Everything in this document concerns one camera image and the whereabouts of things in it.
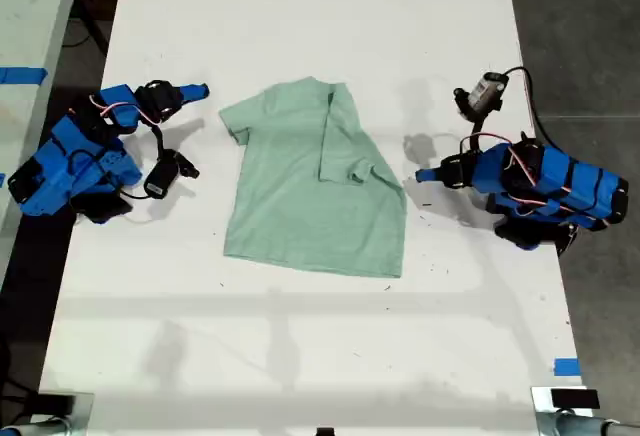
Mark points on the grey side table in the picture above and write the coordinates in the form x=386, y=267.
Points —
x=25, y=31

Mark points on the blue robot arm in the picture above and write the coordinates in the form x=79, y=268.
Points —
x=75, y=156
x=580, y=181

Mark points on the long blue tape strip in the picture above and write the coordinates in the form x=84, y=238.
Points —
x=20, y=76

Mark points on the short black camera stalk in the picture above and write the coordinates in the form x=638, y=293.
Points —
x=481, y=128
x=161, y=141

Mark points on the small black box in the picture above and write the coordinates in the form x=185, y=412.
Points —
x=56, y=404
x=574, y=399

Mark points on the black camera box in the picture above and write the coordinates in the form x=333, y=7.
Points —
x=162, y=176
x=482, y=91

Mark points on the short blue tape strip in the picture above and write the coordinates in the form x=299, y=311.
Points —
x=567, y=367

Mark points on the grey metal pipe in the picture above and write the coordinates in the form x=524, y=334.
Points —
x=590, y=427
x=30, y=428

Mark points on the pale green T-shirt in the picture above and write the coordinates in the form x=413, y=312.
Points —
x=300, y=206

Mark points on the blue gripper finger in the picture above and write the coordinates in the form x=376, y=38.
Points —
x=440, y=180
x=445, y=171
x=192, y=89
x=190, y=97

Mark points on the metal corner bracket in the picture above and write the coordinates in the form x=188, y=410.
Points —
x=84, y=411
x=542, y=398

